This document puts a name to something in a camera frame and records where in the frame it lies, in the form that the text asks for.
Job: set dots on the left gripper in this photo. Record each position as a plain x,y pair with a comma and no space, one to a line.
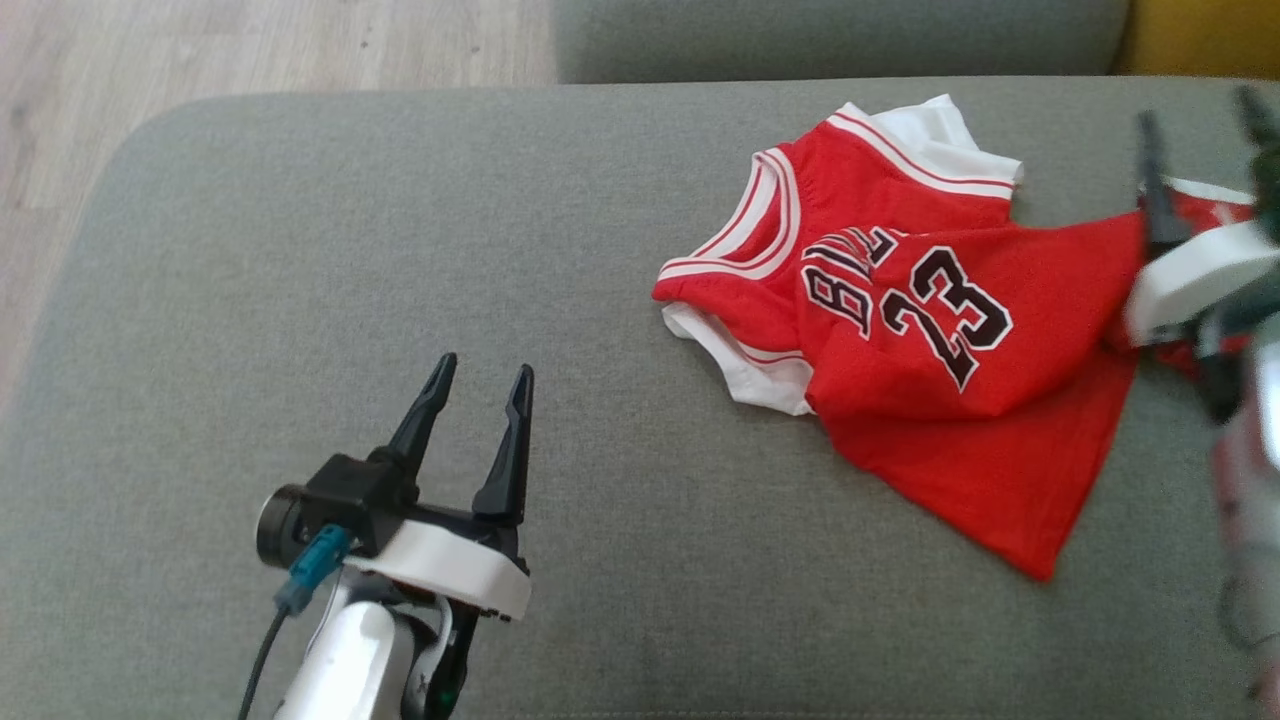
450,565

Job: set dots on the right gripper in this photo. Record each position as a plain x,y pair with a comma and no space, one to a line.
1190,285

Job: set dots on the red basketball jersey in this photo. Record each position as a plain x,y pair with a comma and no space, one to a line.
1000,430

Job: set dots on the mustard yellow cushion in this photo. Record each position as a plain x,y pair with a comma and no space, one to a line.
1200,35

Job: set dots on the grey sofa seat cushion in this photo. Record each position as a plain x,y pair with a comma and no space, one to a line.
600,300

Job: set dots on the grey sofa back cushion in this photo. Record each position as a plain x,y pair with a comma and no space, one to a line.
840,35

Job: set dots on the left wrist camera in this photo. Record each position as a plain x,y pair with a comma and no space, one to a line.
350,500

